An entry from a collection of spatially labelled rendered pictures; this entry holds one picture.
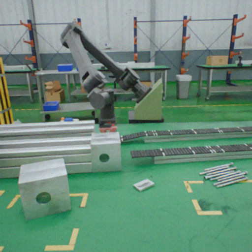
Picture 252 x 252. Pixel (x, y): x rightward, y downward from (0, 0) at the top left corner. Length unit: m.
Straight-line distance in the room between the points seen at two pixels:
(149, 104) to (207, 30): 7.66
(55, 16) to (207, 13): 5.05
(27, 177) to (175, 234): 0.33
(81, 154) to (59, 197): 0.19
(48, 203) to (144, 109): 0.79
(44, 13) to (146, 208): 8.48
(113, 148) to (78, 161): 0.11
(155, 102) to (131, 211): 0.75
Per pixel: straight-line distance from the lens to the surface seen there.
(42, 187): 0.54
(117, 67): 1.25
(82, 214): 0.56
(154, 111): 1.21
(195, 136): 0.98
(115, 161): 0.70
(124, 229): 0.52
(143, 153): 0.75
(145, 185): 0.63
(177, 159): 0.77
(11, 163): 0.75
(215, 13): 8.90
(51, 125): 0.95
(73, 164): 0.72
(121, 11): 8.43
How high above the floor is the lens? 1.13
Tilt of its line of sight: 18 degrees down
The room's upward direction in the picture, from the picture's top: 1 degrees counter-clockwise
